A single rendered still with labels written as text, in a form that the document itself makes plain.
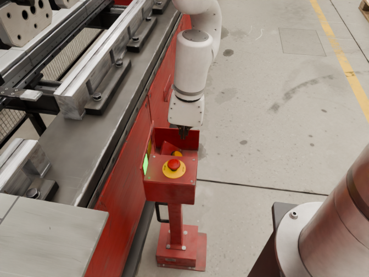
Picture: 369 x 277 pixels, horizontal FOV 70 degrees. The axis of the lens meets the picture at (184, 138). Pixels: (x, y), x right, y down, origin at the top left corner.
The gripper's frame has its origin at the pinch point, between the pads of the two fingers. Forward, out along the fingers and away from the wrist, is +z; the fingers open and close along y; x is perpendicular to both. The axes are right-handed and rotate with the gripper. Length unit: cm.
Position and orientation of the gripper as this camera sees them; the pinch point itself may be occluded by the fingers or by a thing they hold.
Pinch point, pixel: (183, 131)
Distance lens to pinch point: 83.2
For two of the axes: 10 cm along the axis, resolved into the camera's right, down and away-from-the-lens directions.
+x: 1.0, -7.3, 6.8
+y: 9.9, 1.3, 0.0
